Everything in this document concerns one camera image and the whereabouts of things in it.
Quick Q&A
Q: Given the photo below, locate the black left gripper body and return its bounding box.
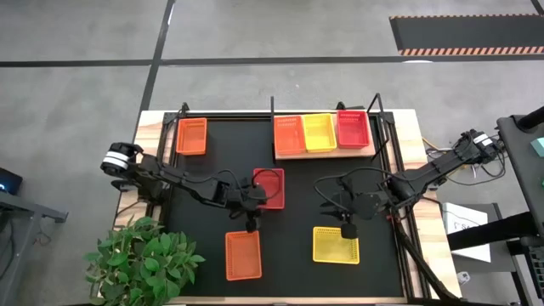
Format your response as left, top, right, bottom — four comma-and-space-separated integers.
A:
212, 178, 250, 218

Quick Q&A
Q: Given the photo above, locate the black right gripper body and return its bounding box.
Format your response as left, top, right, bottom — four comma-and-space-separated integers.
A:
351, 189, 388, 222

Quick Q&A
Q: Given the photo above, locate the red plastic basket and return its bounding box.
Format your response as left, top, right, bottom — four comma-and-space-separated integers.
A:
252, 167, 286, 211
336, 110, 371, 150

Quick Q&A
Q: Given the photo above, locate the yellow plastic basket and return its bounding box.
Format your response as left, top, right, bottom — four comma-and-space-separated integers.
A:
312, 225, 361, 265
302, 112, 338, 154

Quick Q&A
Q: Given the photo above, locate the orange plastic basket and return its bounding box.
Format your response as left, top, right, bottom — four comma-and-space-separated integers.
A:
273, 115, 308, 156
175, 116, 208, 156
224, 229, 264, 282

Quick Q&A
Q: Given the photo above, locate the light wooden shelf board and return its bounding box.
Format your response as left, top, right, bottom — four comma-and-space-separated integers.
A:
274, 110, 377, 162

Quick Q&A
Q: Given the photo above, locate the black table mat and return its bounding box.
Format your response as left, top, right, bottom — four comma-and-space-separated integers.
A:
164, 117, 405, 298

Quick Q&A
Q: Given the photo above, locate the white cardboard box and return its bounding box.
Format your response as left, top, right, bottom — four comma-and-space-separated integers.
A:
441, 201, 493, 264

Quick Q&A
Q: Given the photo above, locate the green potted plant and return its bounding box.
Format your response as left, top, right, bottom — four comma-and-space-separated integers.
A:
83, 215, 207, 306

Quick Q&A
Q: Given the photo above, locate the black stand beam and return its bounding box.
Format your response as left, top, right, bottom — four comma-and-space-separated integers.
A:
445, 211, 544, 252

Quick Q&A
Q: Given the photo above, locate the black equipment stand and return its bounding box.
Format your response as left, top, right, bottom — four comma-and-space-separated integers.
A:
496, 105, 544, 239

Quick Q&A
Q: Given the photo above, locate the black striped-edge floor mat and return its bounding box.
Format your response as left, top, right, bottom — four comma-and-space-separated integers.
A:
388, 14, 544, 57

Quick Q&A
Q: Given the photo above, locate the grey metal desk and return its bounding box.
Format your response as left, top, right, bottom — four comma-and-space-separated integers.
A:
0, 190, 69, 294

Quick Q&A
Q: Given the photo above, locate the black device with blue light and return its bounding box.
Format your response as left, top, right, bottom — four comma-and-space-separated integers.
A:
0, 166, 24, 196

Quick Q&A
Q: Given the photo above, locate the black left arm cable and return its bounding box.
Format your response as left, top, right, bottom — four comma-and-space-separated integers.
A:
250, 167, 285, 203

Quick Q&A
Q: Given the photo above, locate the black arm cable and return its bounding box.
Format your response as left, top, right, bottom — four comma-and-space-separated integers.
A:
250, 167, 285, 203
313, 166, 386, 213

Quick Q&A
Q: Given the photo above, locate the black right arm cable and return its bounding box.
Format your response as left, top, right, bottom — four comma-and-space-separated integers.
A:
313, 166, 386, 213

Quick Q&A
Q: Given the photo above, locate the black cable conduit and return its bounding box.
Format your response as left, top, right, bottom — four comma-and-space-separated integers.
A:
393, 220, 462, 303

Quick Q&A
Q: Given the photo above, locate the black metal table frame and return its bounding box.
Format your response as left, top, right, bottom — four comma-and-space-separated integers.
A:
156, 92, 430, 303

